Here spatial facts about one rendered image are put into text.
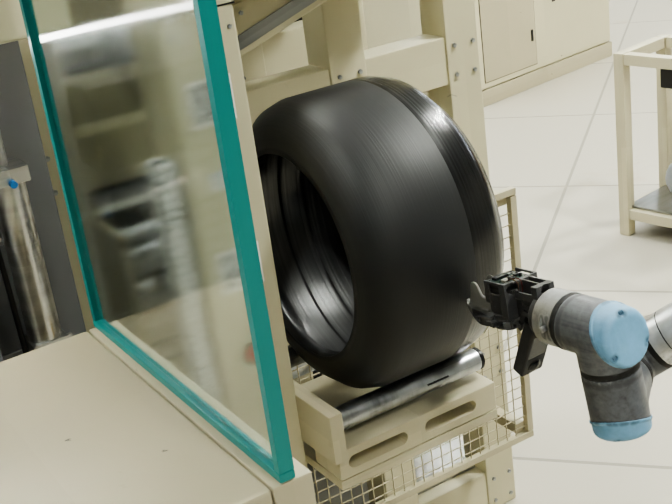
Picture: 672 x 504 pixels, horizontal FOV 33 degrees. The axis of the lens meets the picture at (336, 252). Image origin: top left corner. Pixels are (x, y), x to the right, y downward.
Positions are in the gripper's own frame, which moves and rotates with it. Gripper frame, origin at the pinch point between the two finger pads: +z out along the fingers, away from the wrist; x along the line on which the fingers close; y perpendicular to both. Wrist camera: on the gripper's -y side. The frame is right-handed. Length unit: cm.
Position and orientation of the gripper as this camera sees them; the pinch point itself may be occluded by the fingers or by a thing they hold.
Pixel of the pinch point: (474, 304)
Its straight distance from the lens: 198.8
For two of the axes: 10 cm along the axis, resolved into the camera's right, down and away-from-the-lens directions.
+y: -1.9, -9.4, -2.7
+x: -8.4, 3.0, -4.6
